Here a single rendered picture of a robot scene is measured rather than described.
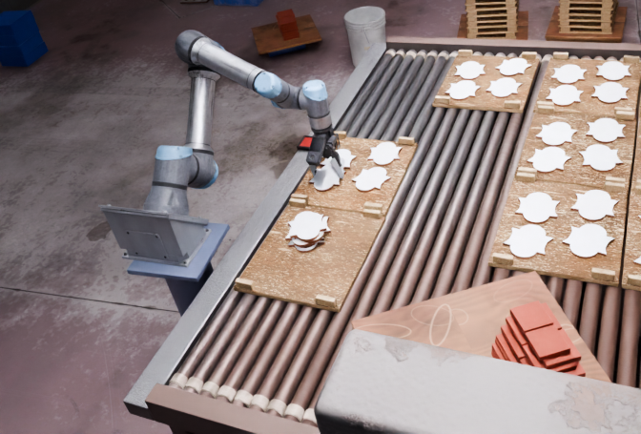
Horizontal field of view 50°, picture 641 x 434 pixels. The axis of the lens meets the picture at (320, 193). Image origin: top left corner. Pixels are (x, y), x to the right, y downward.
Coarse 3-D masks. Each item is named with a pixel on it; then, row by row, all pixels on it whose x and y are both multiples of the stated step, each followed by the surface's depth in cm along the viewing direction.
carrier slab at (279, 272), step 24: (288, 216) 229; (336, 216) 225; (360, 216) 223; (264, 240) 220; (288, 240) 219; (336, 240) 215; (360, 240) 213; (264, 264) 212; (288, 264) 210; (312, 264) 208; (336, 264) 206; (360, 264) 205; (240, 288) 205; (264, 288) 203; (288, 288) 202; (312, 288) 200; (336, 288) 199
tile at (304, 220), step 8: (304, 216) 218; (312, 216) 217; (320, 216) 217; (288, 224) 217; (296, 224) 215; (304, 224) 215; (312, 224) 214; (320, 224) 213; (296, 232) 212; (304, 232) 212; (312, 232) 211; (304, 240) 210
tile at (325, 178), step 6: (324, 168) 243; (330, 168) 242; (318, 174) 242; (324, 174) 241; (330, 174) 240; (336, 174) 239; (312, 180) 240; (318, 180) 239; (324, 180) 238; (330, 180) 238; (336, 180) 237; (318, 186) 237; (324, 186) 236; (330, 186) 235
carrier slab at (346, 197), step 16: (352, 144) 256; (368, 144) 254; (400, 144) 251; (416, 144) 249; (400, 160) 243; (304, 176) 245; (352, 176) 240; (400, 176) 236; (304, 192) 237; (320, 192) 236; (336, 192) 235; (352, 192) 233; (368, 192) 232; (384, 192) 230; (336, 208) 228; (352, 208) 226; (384, 208) 224
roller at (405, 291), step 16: (480, 112) 263; (464, 144) 247; (464, 160) 242; (448, 176) 234; (448, 192) 228; (432, 208) 224; (432, 224) 216; (432, 240) 213; (416, 256) 206; (416, 272) 201; (400, 288) 197; (400, 304) 192
